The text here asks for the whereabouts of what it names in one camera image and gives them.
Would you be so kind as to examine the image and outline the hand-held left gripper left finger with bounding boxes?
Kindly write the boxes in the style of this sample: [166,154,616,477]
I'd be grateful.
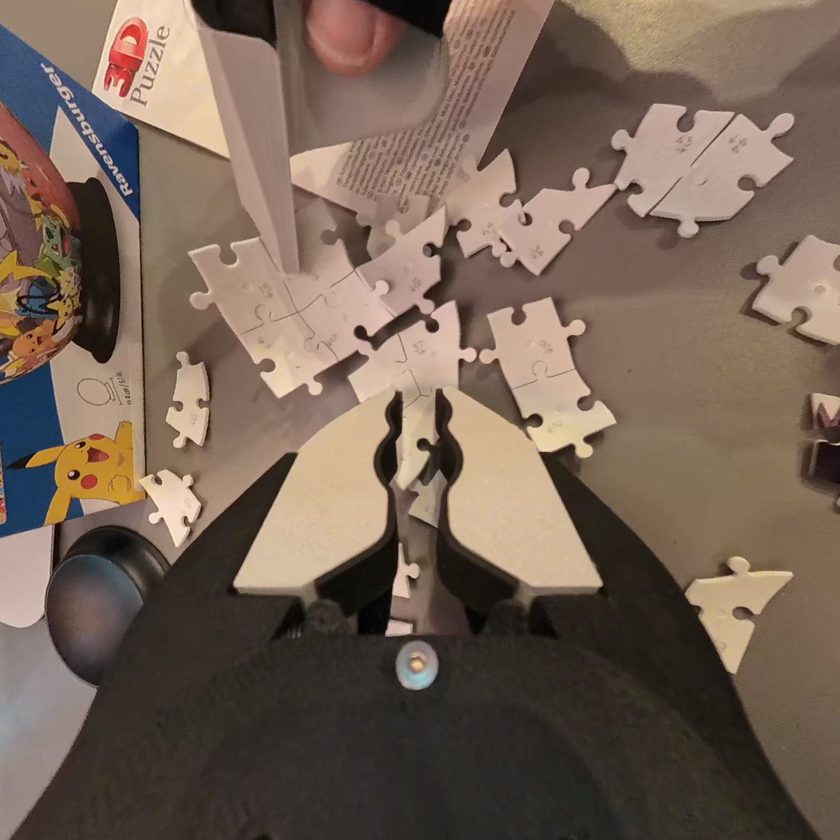
[233,392,403,616]

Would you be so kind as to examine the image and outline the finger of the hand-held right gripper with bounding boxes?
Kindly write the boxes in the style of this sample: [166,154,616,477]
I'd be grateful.
[196,28,303,274]
[274,31,455,153]

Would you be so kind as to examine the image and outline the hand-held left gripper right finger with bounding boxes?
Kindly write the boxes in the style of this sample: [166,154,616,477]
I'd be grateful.
[434,386,603,619]

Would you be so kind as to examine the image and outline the white puzzle pieces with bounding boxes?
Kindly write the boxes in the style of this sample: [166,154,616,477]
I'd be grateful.
[139,104,840,675]

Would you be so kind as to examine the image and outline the assembled white puzzle ball section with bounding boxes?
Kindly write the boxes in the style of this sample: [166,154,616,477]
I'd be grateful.
[189,206,478,493]

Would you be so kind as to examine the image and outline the dark printed puzzle piece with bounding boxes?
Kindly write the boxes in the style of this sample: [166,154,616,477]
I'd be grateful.
[804,392,840,509]

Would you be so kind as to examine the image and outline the blue puzzle box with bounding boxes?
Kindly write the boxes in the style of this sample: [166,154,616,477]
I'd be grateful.
[0,23,147,540]

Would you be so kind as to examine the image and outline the black round puzzle stand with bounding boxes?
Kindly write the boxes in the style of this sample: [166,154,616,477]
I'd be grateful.
[46,528,172,686]

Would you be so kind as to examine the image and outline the person's right hand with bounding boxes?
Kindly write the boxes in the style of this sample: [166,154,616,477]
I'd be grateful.
[304,0,406,77]

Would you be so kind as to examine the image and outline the white instruction leaflet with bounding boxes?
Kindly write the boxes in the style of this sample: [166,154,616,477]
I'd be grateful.
[92,0,555,217]

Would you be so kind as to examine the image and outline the white flat stand plate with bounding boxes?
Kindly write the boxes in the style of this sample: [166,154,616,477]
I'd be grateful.
[0,524,58,629]

